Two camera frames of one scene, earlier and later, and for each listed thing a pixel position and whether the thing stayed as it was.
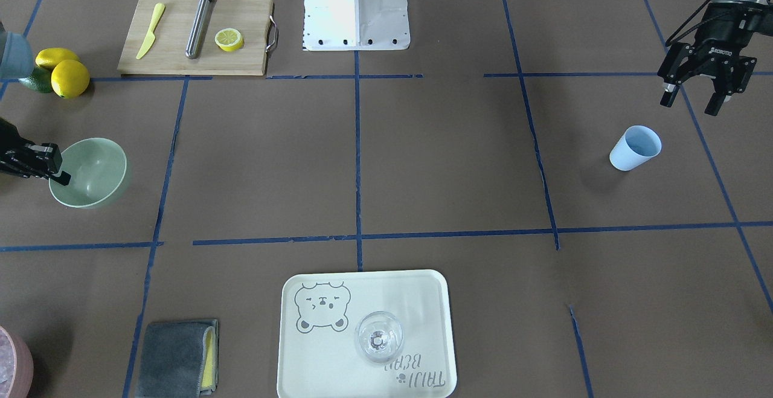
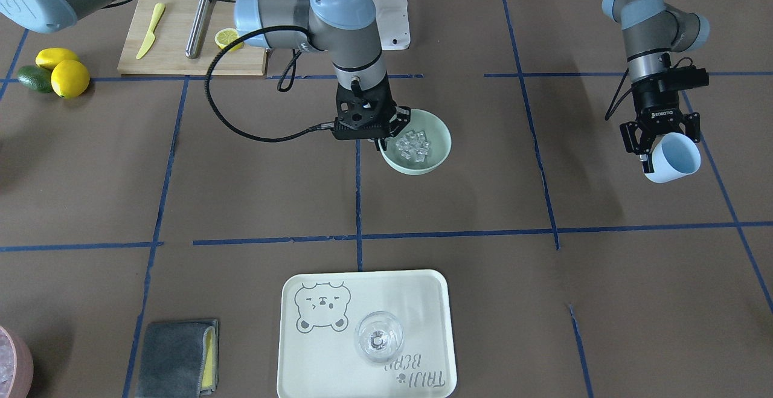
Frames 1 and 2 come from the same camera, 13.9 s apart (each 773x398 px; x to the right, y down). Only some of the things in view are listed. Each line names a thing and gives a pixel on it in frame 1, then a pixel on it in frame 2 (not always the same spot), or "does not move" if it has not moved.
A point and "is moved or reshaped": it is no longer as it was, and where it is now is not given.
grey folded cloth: (180, 359) does not move
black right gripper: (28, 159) → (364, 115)
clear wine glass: (378, 336) does not move
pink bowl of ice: (17, 369) does not move
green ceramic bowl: (96, 166) → (421, 146)
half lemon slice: (229, 39) does not move
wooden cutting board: (250, 15) does not move
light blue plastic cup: (637, 145) is moved or reshaped
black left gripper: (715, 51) → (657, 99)
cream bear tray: (321, 310) does not move
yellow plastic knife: (158, 11) does not move
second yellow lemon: (48, 57) does not move
